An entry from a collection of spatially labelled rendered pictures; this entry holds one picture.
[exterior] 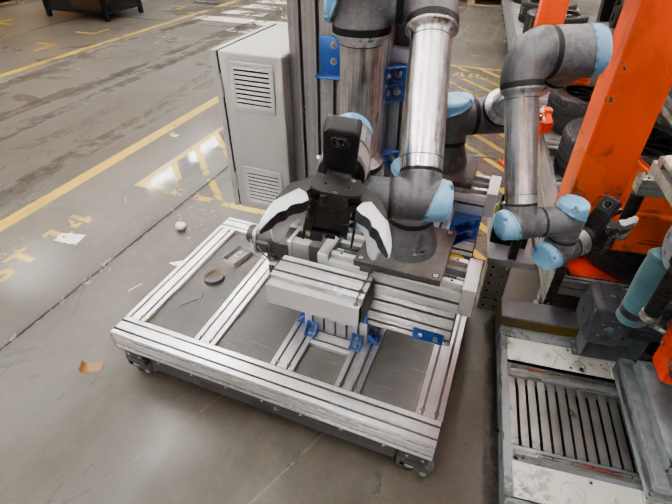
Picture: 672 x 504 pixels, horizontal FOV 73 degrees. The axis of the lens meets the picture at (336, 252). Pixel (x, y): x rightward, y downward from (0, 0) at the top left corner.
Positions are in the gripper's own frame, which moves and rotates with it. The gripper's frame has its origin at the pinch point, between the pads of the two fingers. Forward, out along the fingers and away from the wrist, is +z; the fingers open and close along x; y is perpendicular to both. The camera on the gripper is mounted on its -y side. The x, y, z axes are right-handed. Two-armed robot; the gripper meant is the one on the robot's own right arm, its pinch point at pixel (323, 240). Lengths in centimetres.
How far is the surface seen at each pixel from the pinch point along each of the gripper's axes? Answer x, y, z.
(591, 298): -95, 73, -89
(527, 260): -72, 70, -101
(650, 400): -112, 87, -60
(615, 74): -71, 1, -105
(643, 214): -102, 42, -102
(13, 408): 110, 140, -42
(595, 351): -111, 101, -91
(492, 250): -60, 71, -106
